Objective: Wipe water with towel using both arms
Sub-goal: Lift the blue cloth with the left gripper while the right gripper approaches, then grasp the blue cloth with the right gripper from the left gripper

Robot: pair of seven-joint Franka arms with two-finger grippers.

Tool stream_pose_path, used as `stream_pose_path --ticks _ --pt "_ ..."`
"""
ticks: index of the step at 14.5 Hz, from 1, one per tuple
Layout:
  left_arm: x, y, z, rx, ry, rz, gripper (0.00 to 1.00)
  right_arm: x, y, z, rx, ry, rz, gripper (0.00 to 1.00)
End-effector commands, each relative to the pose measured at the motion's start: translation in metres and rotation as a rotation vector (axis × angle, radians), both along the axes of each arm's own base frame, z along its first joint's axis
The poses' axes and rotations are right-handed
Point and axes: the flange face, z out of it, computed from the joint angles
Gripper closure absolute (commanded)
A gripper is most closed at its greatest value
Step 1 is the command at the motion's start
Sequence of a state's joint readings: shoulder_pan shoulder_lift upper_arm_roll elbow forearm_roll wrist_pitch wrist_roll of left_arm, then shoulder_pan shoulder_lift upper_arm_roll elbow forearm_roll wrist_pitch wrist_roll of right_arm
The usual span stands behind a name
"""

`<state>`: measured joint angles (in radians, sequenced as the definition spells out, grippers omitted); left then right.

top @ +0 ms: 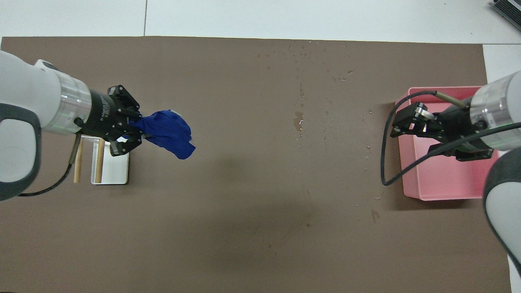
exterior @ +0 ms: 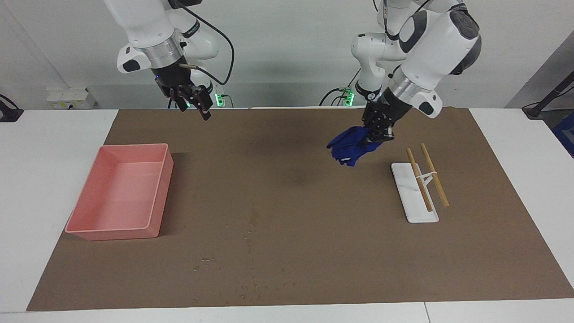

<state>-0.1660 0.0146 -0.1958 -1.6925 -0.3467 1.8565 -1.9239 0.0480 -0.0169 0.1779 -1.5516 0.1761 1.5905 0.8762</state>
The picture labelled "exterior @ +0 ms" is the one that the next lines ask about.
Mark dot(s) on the blue crate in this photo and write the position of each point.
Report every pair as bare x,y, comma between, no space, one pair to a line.
566,134

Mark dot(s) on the black clamp mount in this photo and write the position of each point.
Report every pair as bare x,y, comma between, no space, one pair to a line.
9,112

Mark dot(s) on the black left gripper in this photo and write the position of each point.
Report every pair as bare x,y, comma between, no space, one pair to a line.
388,110

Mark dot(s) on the wooden rack rod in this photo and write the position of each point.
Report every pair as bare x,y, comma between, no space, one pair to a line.
437,179
415,166

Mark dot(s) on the white wall power strip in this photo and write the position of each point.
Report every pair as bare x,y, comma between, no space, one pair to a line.
69,96

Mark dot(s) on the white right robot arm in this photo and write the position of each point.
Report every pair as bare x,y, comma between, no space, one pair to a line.
143,27

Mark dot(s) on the green lit base connector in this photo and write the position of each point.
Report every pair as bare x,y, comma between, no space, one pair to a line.
219,99
347,96

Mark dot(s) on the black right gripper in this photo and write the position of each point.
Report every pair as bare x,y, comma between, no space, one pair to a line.
172,76

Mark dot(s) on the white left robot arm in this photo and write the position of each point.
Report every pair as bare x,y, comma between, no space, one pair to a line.
439,45

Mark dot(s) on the pink plastic bin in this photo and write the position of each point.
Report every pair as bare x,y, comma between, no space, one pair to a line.
121,197

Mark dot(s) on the brown table mat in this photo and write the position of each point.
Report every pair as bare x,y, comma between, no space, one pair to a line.
291,224

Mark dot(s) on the white rack support bracket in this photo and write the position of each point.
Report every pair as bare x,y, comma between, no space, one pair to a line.
431,173

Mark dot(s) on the blue towel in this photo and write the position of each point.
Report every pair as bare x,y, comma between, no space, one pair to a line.
350,146

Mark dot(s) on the black slanted stand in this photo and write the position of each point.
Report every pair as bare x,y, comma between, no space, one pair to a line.
549,96

